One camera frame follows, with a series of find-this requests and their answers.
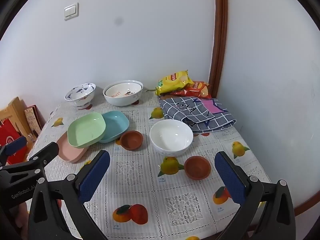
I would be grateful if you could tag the brown wooden door frame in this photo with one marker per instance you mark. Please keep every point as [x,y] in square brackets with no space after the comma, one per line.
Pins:
[220,30]

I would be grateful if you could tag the yellow chip bag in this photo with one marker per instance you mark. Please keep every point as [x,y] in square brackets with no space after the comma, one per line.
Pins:
[172,81]

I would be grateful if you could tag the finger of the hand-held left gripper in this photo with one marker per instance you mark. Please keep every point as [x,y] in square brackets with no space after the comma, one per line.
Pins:
[15,145]
[47,152]

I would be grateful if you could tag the large white ornamented bowl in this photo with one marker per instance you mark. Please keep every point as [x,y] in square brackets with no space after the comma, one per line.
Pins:
[120,102]

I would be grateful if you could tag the brown wooden baseboard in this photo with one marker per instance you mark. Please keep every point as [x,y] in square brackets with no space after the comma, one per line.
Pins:
[303,208]

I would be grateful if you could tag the blue patterned bowl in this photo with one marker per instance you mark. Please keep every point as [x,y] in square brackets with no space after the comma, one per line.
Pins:
[80,97]

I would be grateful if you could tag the fruit print tablecloth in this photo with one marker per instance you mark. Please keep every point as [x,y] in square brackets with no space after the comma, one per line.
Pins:
[140,180]

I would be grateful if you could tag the pink square plate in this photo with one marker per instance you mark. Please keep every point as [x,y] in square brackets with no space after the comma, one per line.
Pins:
[70,155]

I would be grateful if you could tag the grey checked cloth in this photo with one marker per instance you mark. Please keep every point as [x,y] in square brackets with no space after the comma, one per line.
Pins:
[180,110]

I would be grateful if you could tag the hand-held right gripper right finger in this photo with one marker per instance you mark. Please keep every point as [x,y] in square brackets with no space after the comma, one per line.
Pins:
[230,180]

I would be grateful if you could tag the red chip bag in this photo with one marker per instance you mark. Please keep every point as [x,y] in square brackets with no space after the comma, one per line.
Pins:
[197,88]

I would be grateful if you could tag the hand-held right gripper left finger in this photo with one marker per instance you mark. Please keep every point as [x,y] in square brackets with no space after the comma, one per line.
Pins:
[95,177]

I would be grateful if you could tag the white bowl orange lettering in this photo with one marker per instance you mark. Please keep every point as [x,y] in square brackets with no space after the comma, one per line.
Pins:
[125,90]

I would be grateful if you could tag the green square plate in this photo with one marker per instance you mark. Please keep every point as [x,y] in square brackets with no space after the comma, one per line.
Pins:
[85,130]

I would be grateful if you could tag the small brown bowl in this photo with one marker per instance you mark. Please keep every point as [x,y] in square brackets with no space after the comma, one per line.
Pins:
[197,167]
[131,141]

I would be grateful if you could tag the red paper bag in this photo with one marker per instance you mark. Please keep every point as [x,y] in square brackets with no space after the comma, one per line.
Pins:
[7,130]

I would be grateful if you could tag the white light switch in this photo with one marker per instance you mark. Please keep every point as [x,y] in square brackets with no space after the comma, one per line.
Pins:
[71,11]

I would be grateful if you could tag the plain white bowl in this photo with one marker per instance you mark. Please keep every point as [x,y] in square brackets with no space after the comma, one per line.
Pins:
[170,135]

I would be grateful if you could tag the brown patterned box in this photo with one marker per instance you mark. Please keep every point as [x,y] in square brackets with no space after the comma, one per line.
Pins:
[32,120]

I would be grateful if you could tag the blue square plate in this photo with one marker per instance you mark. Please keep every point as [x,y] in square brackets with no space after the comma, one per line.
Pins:
[115,125]

